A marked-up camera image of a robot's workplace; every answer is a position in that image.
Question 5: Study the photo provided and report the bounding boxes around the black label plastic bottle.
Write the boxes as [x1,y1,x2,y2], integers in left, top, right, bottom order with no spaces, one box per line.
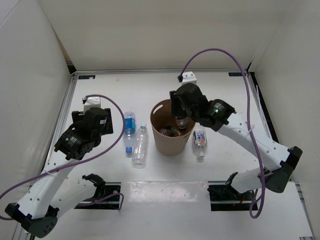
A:
[174,116,189,131]

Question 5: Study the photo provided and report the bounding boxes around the orange blue label bottle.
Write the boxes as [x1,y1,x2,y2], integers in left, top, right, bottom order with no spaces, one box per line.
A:
[192,124,208,162]

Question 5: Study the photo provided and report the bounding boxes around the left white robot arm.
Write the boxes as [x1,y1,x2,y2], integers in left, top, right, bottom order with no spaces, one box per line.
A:
[5,107,113,238]

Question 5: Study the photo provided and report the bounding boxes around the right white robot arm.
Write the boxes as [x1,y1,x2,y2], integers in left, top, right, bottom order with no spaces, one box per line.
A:
[169,83,303,200]

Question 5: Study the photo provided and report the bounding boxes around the brown round waste bin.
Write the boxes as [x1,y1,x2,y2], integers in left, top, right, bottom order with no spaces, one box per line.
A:
[150,99,195,156]

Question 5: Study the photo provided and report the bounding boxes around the crushed bottles inside bin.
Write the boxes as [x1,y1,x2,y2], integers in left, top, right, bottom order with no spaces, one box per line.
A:
[159,125,183,138]

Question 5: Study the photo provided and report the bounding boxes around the blue label plastic bottle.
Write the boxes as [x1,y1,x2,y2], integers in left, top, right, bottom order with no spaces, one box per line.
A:
[123,111,136,155]

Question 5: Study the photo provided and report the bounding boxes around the clear plastic bottle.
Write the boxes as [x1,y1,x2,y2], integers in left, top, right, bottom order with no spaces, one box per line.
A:
[131,123,149,168]

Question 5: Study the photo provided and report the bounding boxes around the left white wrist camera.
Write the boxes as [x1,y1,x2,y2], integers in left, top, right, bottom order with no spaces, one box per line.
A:
[82,96,101,113]

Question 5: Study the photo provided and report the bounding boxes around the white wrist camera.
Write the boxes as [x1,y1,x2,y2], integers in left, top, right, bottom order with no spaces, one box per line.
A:
[82,96,101,113]
[177,71,197,86]

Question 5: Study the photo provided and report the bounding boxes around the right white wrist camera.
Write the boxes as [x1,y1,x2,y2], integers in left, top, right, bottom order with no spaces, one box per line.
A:
[177,71,197,86]

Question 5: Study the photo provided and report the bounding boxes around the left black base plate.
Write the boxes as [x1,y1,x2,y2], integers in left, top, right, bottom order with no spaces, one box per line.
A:
[75,182,123,210]

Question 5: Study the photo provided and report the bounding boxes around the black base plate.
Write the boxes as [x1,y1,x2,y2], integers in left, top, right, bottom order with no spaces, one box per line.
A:
[75,182,123,210]
[207,184,254,212]

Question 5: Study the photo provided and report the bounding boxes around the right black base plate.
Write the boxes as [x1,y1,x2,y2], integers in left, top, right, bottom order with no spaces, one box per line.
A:
[207,184,254,212]

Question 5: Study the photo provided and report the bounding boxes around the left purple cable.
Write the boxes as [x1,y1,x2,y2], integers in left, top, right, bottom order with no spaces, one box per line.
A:
[0,94,126,221]

